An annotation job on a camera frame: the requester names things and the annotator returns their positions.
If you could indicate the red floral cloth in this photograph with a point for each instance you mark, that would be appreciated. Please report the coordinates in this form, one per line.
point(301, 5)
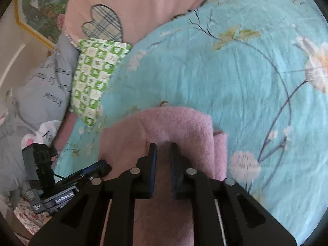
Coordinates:
point(28, 210)

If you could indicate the grey printed pillow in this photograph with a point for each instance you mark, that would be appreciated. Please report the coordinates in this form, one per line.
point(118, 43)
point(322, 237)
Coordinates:
point(43, 92)

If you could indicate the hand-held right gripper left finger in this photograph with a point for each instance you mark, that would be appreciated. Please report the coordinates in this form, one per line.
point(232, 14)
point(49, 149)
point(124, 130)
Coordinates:
point(153, 165)

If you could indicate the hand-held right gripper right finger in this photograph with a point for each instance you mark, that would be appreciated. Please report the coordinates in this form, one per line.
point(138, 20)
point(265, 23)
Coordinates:
point(175, 169)

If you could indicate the green checkered pillow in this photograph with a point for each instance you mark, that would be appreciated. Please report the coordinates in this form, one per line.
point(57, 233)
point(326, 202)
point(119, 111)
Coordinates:
point(94, 76)

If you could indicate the pink knitted sweater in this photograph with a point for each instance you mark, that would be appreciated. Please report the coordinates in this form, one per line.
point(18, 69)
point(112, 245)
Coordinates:
point(179, 125)

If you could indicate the pink quilt with plaid hearts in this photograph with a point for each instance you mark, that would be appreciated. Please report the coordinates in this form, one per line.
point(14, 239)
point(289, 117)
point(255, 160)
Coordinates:
point(143, 2)

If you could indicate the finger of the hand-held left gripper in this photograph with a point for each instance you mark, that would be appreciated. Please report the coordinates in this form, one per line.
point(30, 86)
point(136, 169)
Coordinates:
point(101, 174)
point(92, 167)

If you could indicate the plain pink cloth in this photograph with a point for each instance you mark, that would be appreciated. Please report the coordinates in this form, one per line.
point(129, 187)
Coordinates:
point(65, 130)

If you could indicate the framed landscape wall picture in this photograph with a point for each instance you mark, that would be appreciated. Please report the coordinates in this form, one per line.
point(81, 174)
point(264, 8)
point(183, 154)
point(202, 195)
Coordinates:
point(43, 7)

